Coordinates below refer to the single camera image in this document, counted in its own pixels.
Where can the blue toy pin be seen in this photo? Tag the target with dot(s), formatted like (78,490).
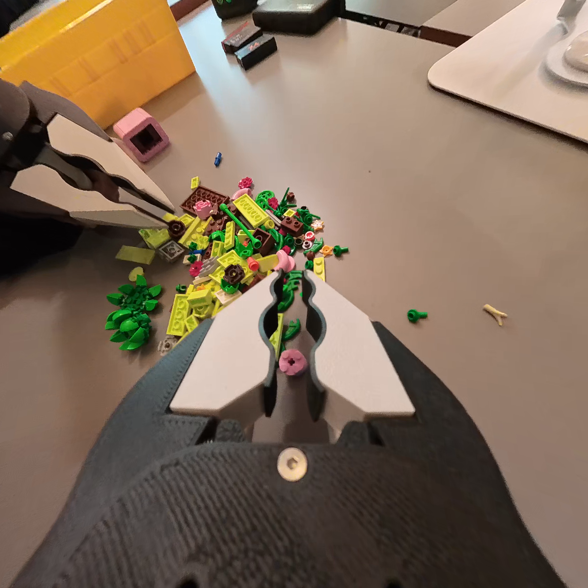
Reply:
(218,158)

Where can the pink round toy stud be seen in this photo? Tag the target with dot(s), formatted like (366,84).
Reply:
(292,363)

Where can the black flat power box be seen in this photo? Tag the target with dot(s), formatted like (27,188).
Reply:
(298,13)

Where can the pile of small toy bricks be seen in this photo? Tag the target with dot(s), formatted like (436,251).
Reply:
(239,243)

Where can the brown round toy brick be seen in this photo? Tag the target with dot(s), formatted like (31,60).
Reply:
(177,226)

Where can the pink printed round tile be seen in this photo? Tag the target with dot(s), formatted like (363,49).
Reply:
(204,209)

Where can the black charger with green lights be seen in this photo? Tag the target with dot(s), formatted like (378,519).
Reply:
(229,7)

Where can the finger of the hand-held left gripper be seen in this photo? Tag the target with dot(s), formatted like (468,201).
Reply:
(105,156)
(69,197)

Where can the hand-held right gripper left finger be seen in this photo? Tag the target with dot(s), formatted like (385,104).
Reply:
(229,363)

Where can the magenta flower toy piece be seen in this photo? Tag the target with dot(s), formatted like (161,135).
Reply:
(246,182)

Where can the tan twig toy piece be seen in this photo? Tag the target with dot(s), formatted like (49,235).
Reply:
(495,313)

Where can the black camera battery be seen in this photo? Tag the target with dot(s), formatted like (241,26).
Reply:
(241,36)
(256,51)

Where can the red cone toy piece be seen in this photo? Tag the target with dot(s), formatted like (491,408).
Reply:
(251,264)

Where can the long wide lime plate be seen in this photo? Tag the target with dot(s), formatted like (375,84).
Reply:
(250,210)

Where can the person's left forearm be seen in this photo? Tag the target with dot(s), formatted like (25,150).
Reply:
(27,243)

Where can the white desk lamp stand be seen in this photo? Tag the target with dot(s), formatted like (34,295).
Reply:
(519,69)

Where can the green leaf cluster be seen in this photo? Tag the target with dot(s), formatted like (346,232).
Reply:
(128,328)

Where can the green toy wheel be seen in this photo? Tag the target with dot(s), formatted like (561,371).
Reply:
(263,200)

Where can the brown toy brick plate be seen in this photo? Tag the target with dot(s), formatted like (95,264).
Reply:
(204,197)

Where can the pink arch toy piece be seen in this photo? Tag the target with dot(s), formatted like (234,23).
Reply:
(285,261)

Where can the green toy stem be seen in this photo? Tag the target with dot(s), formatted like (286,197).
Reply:
(239,225)

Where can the pink curved toy tube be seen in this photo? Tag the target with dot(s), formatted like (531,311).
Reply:
(243,194)

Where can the yellow plastic bin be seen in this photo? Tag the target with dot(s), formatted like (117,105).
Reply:
(92,55)

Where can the pink toy brick pot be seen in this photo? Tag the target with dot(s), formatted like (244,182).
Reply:
(140,135)

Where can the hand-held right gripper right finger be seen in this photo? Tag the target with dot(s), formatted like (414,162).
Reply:
(358,363)

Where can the narrow lime toy plate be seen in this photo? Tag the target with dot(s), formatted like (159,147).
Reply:
(320,267)

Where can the small green stud piece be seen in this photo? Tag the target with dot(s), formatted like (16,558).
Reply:
(415,315)

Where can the person's left hand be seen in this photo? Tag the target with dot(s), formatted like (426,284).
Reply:
(103,183)

